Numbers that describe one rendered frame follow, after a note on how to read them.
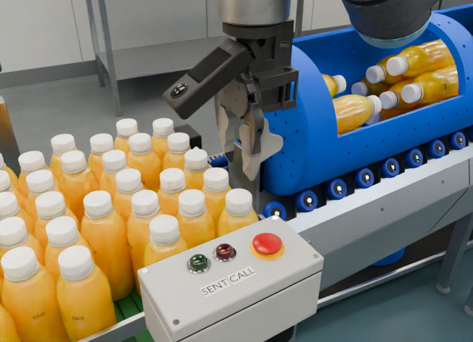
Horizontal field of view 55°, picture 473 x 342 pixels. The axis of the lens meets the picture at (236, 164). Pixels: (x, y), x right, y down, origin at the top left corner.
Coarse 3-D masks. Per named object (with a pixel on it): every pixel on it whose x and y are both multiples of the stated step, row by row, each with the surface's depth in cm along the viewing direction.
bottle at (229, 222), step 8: (224, 216) 68; (232, 216) 67; (240, 216) 66; (248, 216) 67; (256, 216) 69; (224, 224) 68; (232, 224) 67; (240, 224) 67; (248, 224) 67; (224, 232) 68
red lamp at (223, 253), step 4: (220, 244) 55; (224, 244) 54; (228, 244) 55; (216, 248) 54; (220, 248) 54; (224, 248) 54; (228, 248) 54; (232, 248) 54; (216, 252) 54; (220, 252) 54; (224, 252) 54; (228, 252) 54; (232, 252) 54; (220, 256) 54; (224, 256) 54; (228, 256) 54
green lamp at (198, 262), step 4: (192, 256) 53; (196, 256) 53; (200, 256) 53; (204, 256) 53; (192, 260) 52; (196, 260) 52; (200, 260) 52; (204, 260) 52; (192, 264) 52; (196, 264) 52; (200, 264) 52; (204, 264) 52; (192, 268) 52; (196, 268) 52; (200, 268) 52; (204, 268) 52
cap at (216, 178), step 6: (210, 168) 73; (216, 168) 73; (222, 168) 73; (204, 174) 72; (210, 174) 72; (216, 174) 72; (222, 174) 72; (204, 180) 72; (210, 180) 70; (216, 180) 70; (222, 180) 71; (210, 186) 71; (216, 186) 71; (222, 186) 71
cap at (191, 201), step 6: (186, 192) 68; (192, 192) 68; (198, 192) 68; (180, 198) 66; (186, 198) 66; (192, 198) 66; (198, 198) 66; (204, 198) 67; (180, 204) 66; (186, 204) 65; (192, 204) 65; (198, 204) 66; (204, 204) 67; (186, 210) 66; (192, 210) 66; (198, 210) 66
